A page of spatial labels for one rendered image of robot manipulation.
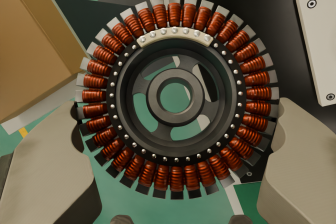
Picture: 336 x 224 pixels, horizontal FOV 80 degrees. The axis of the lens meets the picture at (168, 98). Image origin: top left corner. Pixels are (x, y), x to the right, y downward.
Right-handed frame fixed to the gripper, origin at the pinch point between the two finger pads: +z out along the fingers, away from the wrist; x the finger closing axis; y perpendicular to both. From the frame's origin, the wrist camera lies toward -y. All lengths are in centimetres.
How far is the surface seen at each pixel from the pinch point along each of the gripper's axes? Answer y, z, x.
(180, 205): 135, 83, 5
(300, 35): 0.0, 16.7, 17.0
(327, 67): 3.6, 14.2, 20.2
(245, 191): 30.0, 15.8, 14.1
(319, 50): 1.4, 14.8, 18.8
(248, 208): 34.1, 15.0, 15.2
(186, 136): 75, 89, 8
